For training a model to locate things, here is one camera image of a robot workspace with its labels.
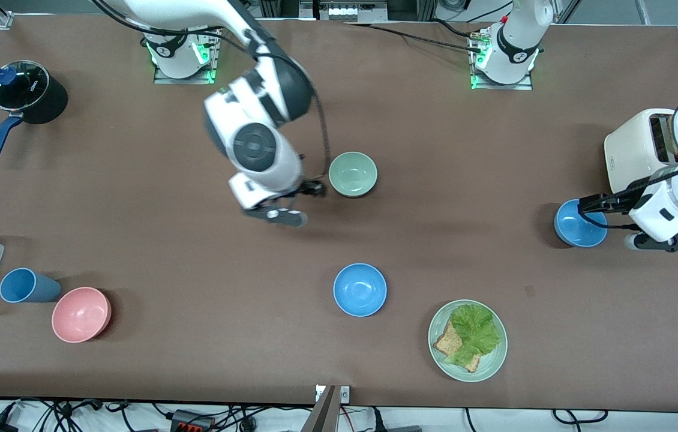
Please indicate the pink bowl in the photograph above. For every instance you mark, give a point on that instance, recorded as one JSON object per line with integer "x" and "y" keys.
{"x": 81, "y": 314}

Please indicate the black power strip red switch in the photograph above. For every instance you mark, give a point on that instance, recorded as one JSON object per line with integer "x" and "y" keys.
{"x": 192, "y": 421}

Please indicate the pale green bowl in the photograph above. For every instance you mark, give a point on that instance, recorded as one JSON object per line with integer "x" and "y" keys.
{"x": 353, "y": 174}

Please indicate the cream white toaster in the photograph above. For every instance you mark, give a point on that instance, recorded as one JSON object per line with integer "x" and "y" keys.
{"x": 630, "y": 150}

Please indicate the green lettuce leaf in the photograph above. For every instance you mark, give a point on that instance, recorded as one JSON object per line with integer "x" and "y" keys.
{"x": 474, "y": 333}

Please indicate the blue cup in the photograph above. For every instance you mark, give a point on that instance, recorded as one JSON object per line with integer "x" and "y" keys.
{"x": 27, "y": 286}

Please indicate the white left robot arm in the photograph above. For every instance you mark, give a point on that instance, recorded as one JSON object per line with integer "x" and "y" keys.
{"x": 519, "y": 36}

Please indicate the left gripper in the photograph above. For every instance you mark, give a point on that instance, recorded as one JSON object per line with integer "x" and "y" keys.
{"x": 620, "y": 202}

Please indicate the blue bowl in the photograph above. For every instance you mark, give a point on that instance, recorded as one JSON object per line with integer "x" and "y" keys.
{"x": 360, "y": 290}
{"x": 573, "y": 231}

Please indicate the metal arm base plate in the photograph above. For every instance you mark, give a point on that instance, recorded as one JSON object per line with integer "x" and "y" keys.
{"x": 186, "y": 77}
{"x": 501, "y": 85}

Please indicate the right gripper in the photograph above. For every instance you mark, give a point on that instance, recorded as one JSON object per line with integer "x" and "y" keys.
{"x": 306, "y": 190}

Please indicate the pale green plate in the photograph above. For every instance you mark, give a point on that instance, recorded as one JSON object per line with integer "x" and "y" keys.
{"x": 492, "y": 366}

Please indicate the control box with connectors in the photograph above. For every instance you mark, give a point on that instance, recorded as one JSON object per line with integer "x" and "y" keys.
{"x": 345, "y": 9}

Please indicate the aluminium camera mount profile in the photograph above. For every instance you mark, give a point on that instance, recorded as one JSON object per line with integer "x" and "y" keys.
{"x": 327, "y": 414}

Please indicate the glass lid with blue knob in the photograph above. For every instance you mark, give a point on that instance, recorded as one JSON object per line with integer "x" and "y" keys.
{"x": 27, "y": 90}

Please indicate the brown bread slice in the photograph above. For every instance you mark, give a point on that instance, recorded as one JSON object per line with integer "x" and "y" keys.
{"x": 448, "y": 343}

